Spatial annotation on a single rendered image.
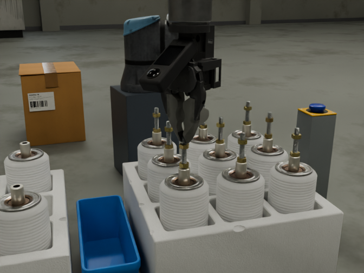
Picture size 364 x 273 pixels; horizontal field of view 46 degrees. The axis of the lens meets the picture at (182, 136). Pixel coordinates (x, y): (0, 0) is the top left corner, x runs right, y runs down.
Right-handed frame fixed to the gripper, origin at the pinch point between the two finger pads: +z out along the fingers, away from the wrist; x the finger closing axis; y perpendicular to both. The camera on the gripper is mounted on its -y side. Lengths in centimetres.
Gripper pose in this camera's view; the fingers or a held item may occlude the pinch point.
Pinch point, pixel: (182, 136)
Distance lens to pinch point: 78.4
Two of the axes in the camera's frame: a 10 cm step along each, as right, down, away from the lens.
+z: 0.0, 9.5, 3.2
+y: 6.3, -2.5, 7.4
